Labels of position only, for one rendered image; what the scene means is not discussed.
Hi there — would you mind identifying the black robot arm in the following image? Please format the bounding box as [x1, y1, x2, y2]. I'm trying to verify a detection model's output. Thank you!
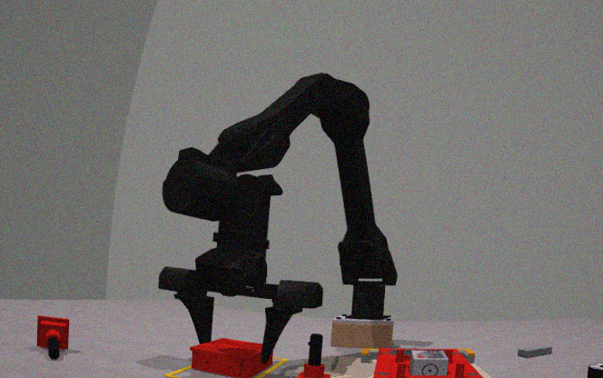
[162, 73, 398, 320]

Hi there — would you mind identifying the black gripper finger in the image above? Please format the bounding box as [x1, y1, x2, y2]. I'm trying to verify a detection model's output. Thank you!
[173, 294, 214, 344]
[261, 307, 302, 363]

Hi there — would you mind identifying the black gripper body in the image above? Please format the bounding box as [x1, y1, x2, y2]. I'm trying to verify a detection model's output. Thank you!
[158, 224, 323, 310]

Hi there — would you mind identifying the yellow rectangular border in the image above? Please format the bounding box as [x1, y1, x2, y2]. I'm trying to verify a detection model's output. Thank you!
[164, 357, 287, 378]

